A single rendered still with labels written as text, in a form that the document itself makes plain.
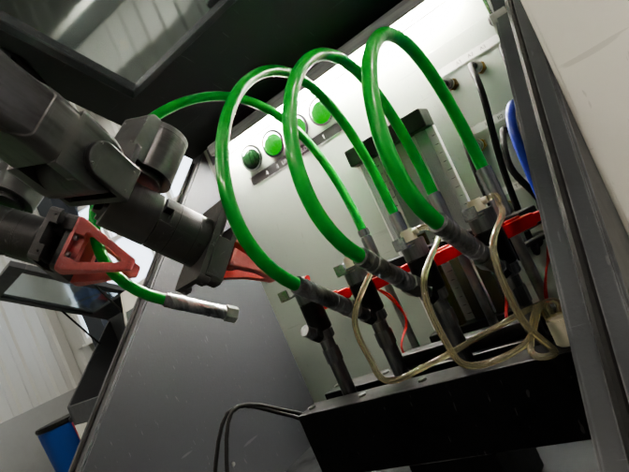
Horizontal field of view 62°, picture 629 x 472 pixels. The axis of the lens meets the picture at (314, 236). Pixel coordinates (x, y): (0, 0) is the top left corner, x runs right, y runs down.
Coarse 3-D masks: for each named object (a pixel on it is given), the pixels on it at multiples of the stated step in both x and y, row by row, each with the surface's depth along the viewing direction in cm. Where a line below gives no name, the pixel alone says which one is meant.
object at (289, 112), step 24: (360, 72) 62; (288, 96) 47; (384, 96) 64; (288, 120) 46; (288, 144) 45; (408, 144) 65; (288, 168) 44; (312, 192) 44; (432, 192) 66; (312, 216) 44; (336, 240) 44; (360, 264) 46; (384, 264) 48; (408, 288) 51
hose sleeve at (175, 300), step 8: (168, 296) 63; (176, 296) 64; (168, 304) 63; (176, 304) 64; (184, 304) 64; (192, 304) 64; (200, 304) 65; (208, 304) 65; (216, 304) 66; (192, 312) 65; (200, 312) 65; (208, 312) 65; (216, 312) 66; (224, 312) 66
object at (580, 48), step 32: (544, 0) 48; (576, 0) 46; (608, 0) 45; (544, 32) 48; (576, 32) 46; (608, 32) 44; (576, 64) 46; (608, 64) 44; (576, 96) 46; (608, 96) 44; (608, 128) 44; (608, 160) 44; (608, 192) 44
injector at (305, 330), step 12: (300, 300) 64; (312, 312) 63; (324, 312) 64; (312, 324) 64; (324, 324) 63; (312, 336) 62; (324, 336) 63; (324, 348) 64; (336, 348) 64; (336, 360) 64; (336, 372) 64; (348, 372) 64; (348, 384) 63
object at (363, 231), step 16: (192, 96) 73; (208, 96) 74; (224, 96) 75; (160, 112) 70; (272, 112) 79; (304, 144) 81; (320, 160) 81; (336, 176) 81; (352, 208) 81; (96, 240) 61; (96, 256) 61; (128, 288) 62; (144, 288) 62
